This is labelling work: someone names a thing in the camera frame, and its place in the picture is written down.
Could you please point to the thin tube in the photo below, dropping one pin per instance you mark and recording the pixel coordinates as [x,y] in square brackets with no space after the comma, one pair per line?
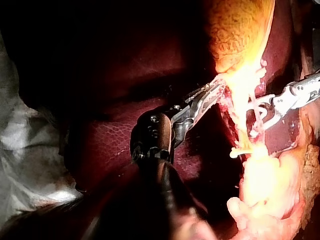
[240,120]
[256,115]

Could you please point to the gallbladder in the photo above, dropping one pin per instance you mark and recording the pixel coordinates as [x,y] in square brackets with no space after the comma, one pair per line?
[235,30]

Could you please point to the right arm instrument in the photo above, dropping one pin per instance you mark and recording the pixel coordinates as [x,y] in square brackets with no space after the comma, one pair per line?
[292,97]

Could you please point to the dark left arm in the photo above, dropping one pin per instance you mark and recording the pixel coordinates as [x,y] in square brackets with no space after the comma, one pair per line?
[155,200]

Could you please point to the white clip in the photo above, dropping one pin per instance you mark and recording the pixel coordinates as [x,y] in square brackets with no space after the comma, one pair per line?
[265,108]
[237,152]

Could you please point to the left arm instrument jaw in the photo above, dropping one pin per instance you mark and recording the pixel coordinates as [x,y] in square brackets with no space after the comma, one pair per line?
[201,91]
[200,110]

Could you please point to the left arm instrument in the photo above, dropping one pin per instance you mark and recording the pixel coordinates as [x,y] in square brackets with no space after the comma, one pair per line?
[160,135]

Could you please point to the dark red liver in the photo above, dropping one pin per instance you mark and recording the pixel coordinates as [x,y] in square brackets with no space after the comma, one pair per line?
[120,135]

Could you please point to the right arm instrument jaw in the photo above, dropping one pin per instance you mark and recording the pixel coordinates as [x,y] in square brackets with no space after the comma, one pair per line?
[266,98]
[273,123]

